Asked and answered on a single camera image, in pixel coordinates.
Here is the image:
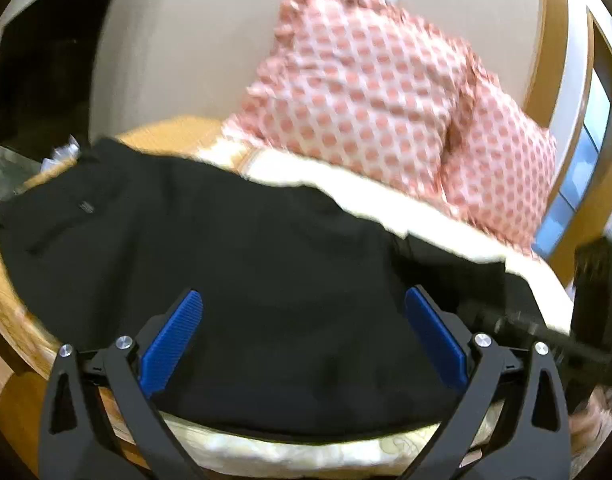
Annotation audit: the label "clear plastic wrapper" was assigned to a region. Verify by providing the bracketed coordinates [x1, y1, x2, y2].
[40, 135, 89, 173]

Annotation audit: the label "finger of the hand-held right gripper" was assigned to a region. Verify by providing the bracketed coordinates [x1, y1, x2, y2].
[460, 299, 612, 368]

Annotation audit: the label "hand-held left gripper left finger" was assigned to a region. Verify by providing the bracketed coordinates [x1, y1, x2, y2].
[38, 289, 207, 480]

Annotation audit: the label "small pink dotted pillow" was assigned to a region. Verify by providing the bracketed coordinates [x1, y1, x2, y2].
[438, 74, 559, 257]

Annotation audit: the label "black pants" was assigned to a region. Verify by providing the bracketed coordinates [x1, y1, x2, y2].
[0, 137, 541, 437]

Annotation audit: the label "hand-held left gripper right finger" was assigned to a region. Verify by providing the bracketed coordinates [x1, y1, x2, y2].
[405, 286, 572, 480]

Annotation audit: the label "wooden door frame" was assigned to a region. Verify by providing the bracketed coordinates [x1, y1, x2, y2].
[520, 0, 612, 291]

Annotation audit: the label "glass door panel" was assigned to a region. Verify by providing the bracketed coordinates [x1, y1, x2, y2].
[534, 67, 612, 260]

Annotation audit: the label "large pink dotted pillow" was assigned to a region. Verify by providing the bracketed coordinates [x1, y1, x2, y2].
[220, 0, 482, 202]

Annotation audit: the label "cream printed bed sheet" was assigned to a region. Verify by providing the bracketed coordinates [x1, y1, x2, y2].
[0, 116, 576, 480]

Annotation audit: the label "person's right hand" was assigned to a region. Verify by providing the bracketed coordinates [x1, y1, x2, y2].
[570, 394, 612, 458]

